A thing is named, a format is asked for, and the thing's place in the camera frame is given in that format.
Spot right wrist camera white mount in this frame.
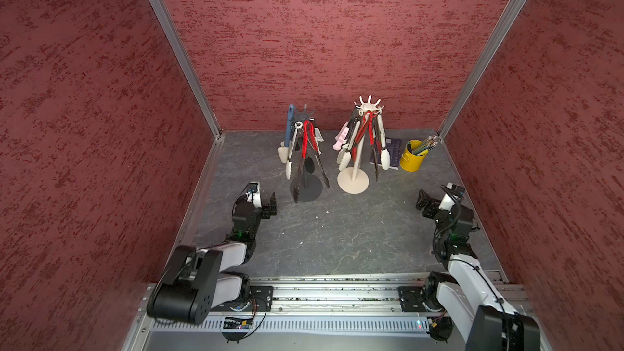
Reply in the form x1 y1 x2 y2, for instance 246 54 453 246
438 183 466 211

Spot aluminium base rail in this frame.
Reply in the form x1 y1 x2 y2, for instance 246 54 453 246
121 272 537 351

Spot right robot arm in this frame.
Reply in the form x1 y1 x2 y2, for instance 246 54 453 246
398 184 541 350

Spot purple book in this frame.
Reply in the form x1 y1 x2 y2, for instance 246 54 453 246
375 138 403 170

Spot dark grey utensil rack stand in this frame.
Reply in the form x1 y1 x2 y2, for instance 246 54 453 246
284 104 323 203

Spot cream utensil rack stand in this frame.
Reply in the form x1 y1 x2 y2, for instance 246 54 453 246
337 95 384 195

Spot black steel tongs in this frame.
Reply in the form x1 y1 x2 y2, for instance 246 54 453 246
302 127 315 174

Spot small red silicone tongs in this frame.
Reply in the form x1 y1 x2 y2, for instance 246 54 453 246
350 111 375 159

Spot aluminium corner post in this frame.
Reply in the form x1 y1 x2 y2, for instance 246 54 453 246
438 0 527 140
148 0 223 141

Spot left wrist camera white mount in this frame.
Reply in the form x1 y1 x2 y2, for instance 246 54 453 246
244 182 262 208

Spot bundle of pencils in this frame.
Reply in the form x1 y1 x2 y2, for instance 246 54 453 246
411 135 440 155

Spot pink handled tweezers tongs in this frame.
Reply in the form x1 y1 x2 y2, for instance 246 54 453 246
332 121 349 152

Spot aluminium corner post left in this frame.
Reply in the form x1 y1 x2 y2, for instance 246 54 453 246
148 0 223 141

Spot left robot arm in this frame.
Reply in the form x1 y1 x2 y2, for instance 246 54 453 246
146 185 278 325

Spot long red handled steel tongs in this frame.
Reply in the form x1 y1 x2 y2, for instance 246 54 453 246
285 120 330 203

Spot aluminium corner post right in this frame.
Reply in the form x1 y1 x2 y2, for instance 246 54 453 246
438 0 527 140

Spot red looped long steel tongs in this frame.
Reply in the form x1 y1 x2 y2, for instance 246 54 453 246
367 111 379 181

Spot scalloped steel serving tongs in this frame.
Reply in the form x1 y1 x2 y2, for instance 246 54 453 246
336 118 361 172

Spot cream blue handled tongs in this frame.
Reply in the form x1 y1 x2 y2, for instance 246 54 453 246
277 104 296 164

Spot yellow metal pencil bucket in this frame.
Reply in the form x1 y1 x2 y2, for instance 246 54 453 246
400 140 428 172

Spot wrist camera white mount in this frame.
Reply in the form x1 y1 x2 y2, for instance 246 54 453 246
244 182 262 208
438 183 466 211

